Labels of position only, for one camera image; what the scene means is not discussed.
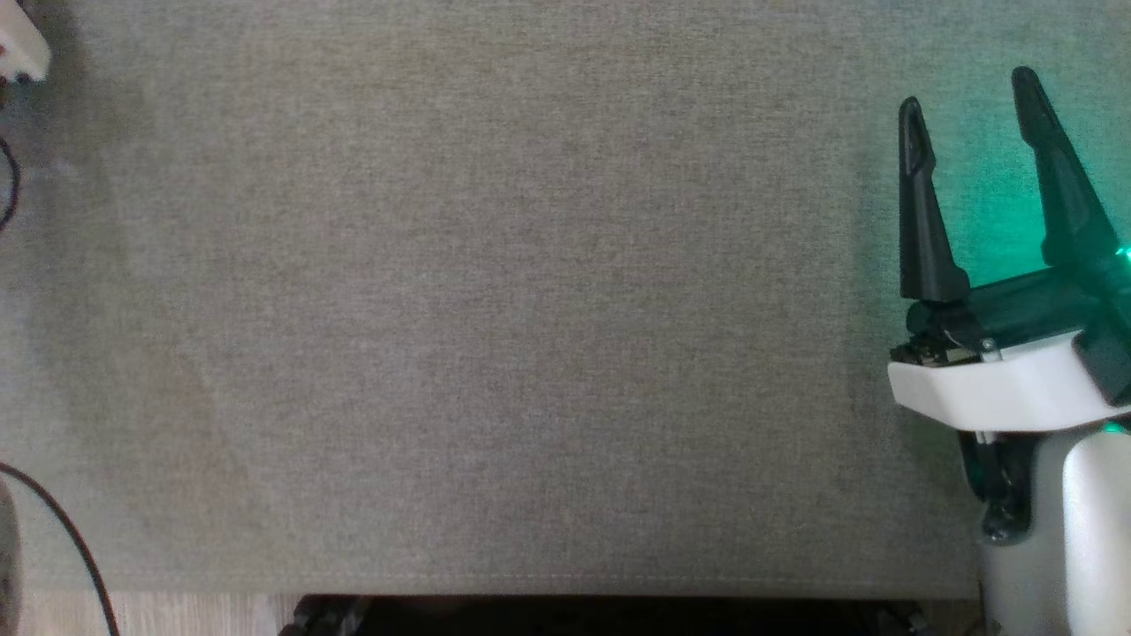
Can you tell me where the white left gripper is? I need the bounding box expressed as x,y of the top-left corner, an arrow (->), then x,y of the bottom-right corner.
0,0 -> 51,87

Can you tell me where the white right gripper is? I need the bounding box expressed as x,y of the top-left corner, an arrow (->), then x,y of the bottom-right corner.
888,66 -> 1131,432

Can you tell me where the thin black cable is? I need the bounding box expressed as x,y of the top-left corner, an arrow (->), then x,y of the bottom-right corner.
0,464 -> 120,636
0,137 -> 20,232

